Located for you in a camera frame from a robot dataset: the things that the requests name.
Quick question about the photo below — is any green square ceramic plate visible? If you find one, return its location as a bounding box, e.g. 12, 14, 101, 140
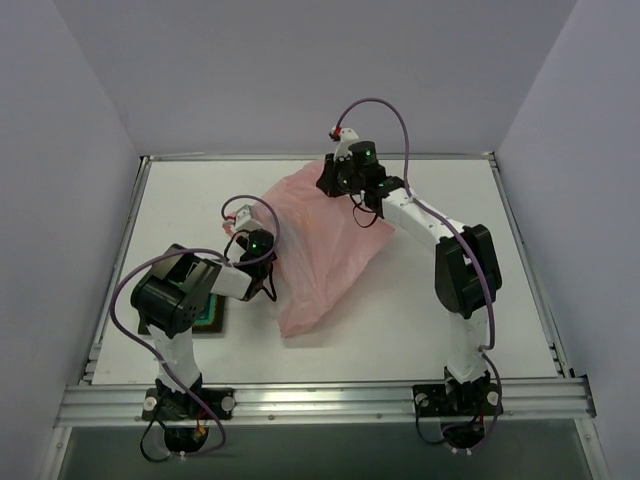
137, 294, 230, 337

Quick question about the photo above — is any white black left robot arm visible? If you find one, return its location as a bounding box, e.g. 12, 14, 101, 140
130, 229, 276, 395

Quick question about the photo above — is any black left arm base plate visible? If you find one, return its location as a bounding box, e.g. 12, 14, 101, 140
141, 388, 236, 421

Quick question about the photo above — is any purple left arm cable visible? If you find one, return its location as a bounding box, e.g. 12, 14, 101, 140
108, 194, 281, 459

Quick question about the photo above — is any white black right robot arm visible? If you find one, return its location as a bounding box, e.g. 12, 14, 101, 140
316, 141, 502, 404

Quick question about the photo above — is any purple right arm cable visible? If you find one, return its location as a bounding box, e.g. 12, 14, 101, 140
334, 97, 504, 446

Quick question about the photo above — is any pink plastic bag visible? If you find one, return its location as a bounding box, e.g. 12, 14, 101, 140
254, 160, 394, 338

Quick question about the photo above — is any aluminium front rail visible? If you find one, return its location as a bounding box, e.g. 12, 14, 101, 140
54, 378, 596, 427

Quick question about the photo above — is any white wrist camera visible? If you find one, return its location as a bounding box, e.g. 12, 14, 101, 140
223, 205, 262, 233
329, 126, 360, 158

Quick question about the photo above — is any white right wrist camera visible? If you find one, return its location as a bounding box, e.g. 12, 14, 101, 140
329, 126, 360, 158

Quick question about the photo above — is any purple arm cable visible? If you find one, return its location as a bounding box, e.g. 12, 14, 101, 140
108, 194, 281, 459
334, 97, 504, 446

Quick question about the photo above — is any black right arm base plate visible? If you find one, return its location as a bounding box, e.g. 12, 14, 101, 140
412, 380, 504, 417

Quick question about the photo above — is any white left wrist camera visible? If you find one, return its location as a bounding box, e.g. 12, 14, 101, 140
223, 205, 262, 233

